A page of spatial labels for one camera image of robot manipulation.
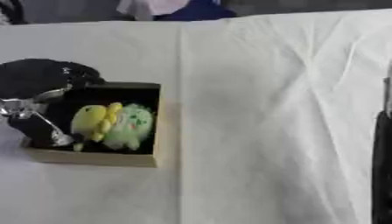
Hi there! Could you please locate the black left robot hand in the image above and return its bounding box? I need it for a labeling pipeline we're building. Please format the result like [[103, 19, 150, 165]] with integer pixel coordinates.
[[0, 58, 108, 149]]

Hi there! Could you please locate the tan cardboard box black inside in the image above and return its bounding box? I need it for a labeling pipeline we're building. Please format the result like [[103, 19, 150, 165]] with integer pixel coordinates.
[[19, 81, 179, 169]]

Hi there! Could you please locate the yellow soft toy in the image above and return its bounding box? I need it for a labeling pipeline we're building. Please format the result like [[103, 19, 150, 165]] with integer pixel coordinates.
[[68, 101, 124, 144]]

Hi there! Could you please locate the pale green soft toy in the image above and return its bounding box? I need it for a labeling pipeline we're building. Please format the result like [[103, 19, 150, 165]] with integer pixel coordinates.
[[102, 102, 157, 151]]

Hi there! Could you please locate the person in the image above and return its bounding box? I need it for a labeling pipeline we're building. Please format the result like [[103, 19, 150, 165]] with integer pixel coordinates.
[[115, 0, 239, 22]]

